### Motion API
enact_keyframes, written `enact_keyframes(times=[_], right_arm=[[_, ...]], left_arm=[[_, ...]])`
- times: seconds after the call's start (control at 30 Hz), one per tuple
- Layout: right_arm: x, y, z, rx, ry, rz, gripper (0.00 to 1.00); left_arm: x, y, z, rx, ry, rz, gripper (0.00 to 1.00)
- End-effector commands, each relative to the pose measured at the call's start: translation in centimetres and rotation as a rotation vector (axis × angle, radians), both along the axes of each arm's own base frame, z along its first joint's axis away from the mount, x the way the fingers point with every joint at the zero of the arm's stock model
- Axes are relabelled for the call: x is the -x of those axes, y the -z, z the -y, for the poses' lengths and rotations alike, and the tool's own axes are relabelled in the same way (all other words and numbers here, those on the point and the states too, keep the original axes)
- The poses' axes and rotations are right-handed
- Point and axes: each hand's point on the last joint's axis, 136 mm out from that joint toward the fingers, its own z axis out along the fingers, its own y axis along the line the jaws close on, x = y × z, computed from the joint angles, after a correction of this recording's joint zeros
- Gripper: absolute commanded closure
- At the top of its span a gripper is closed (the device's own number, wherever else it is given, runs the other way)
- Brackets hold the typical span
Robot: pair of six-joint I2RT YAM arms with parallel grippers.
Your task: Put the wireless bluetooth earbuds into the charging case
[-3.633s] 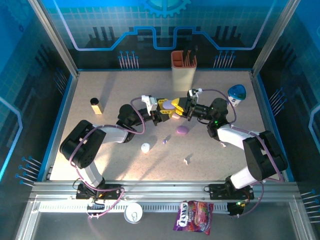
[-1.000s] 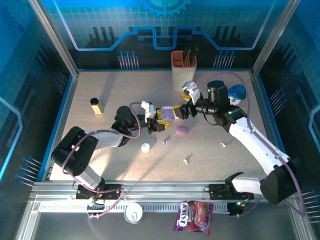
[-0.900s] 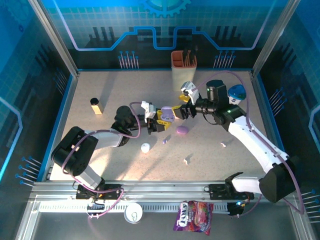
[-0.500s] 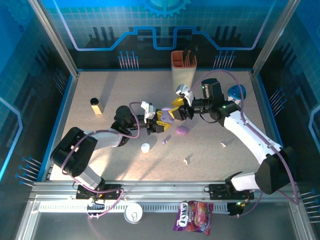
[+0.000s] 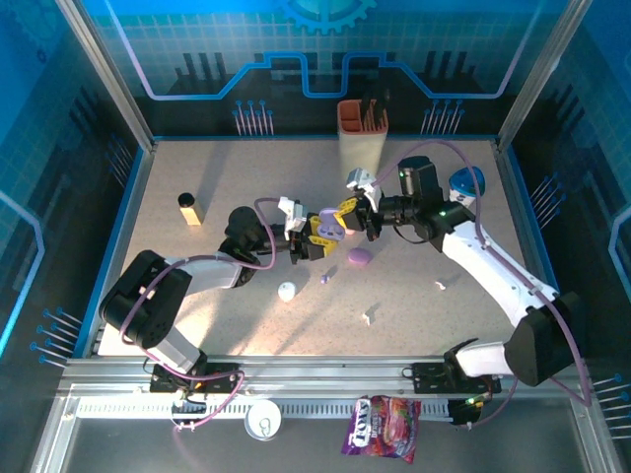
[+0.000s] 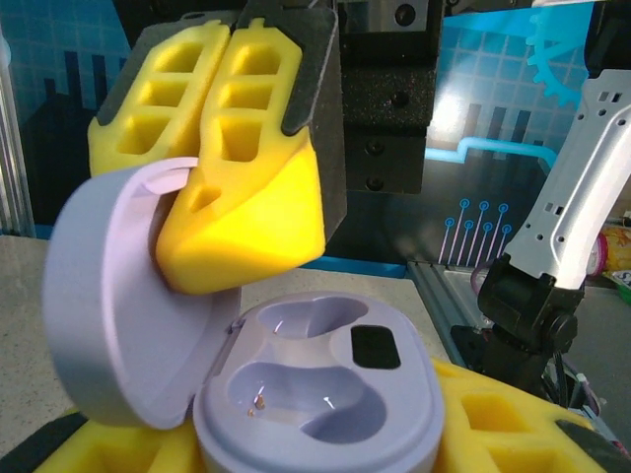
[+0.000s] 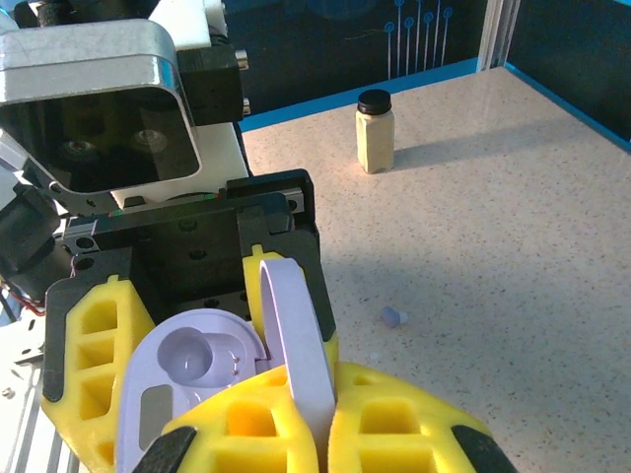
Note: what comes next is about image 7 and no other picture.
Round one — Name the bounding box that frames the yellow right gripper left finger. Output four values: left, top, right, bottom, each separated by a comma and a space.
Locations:
140, 367, 324, 473

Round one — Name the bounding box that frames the lavender earbud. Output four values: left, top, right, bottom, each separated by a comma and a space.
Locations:
380, 305, 409, 329

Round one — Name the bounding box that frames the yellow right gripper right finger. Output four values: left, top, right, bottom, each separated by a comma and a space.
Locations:
328, 363, 519, 473

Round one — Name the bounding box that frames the blue table edge strip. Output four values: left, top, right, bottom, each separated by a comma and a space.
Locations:
505, 61, 631, 152
241, 57, 482, 133

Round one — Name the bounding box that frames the small bottle with black cap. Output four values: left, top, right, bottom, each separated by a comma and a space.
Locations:
355, 90, 396, 174

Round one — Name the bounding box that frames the lavender earbud charging case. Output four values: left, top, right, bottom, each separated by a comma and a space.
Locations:
115, 258, 339, 473

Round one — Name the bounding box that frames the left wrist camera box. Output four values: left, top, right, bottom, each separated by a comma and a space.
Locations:
0, 19, 247, 218

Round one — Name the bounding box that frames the aluminium frame post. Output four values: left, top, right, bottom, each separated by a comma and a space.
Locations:
480, 0, 520, 70

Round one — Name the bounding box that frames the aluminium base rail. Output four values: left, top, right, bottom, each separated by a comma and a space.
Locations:
0, 314, 83, 473

